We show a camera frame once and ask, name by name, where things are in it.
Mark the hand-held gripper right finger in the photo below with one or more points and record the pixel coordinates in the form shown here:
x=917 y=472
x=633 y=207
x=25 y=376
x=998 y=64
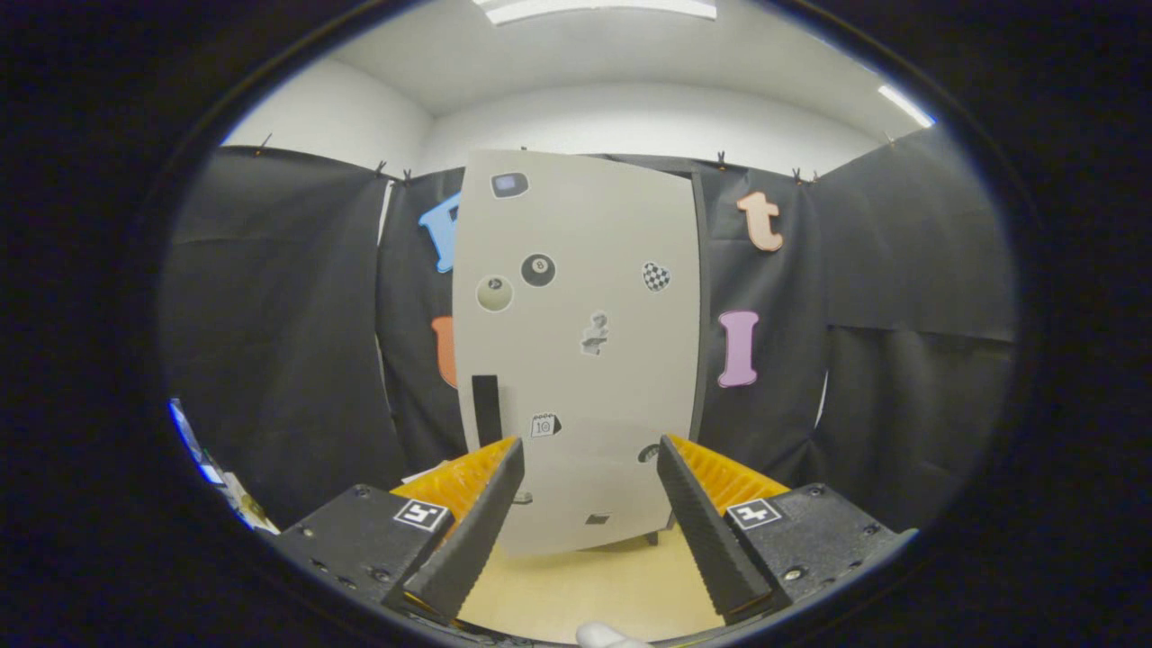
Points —
x=704 y=531

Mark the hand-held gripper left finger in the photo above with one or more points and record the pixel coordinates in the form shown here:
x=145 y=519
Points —
x=477 y=531

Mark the grey shoe cabinet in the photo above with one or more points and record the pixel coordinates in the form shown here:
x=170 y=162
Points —
x=704 y=306

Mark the white shoe cabinet door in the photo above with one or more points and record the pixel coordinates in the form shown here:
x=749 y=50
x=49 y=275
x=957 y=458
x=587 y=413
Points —
x=585 y=234

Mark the white printed clutter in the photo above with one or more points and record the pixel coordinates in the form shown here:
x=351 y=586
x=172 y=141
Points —
x=245 y=504

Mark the lit blue screen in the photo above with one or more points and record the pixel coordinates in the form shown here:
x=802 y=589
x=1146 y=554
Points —
x=184 y=432

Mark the black backdrop cloth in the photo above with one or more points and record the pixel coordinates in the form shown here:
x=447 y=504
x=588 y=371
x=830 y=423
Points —
x=900 y=270

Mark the small ceiling light panel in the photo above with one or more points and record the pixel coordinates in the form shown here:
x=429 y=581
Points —
x=904 y=105

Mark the long ceiling light panel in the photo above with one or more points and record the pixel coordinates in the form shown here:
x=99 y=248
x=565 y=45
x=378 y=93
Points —
x=594 y=9

